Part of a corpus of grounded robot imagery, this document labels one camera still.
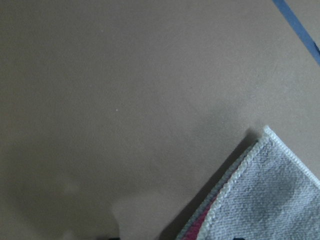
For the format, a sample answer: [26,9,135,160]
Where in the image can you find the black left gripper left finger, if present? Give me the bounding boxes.
[97,235,120,240]

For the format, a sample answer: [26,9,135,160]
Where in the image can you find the pink towel with grey trim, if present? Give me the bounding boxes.
[177,126,320,240]

